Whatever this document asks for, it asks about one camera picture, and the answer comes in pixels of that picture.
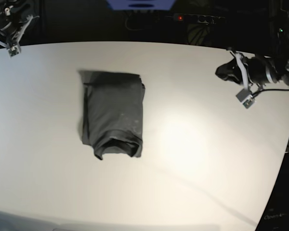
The blue box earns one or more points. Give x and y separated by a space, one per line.
121 5

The black power strip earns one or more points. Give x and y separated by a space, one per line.
199 18

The grey T-shirt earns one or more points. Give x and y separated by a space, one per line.
112 121

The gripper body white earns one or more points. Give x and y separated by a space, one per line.
257 72
12 29

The black OpenArm base box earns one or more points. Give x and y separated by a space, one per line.
276 214

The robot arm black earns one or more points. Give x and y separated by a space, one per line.
279 33
24 7

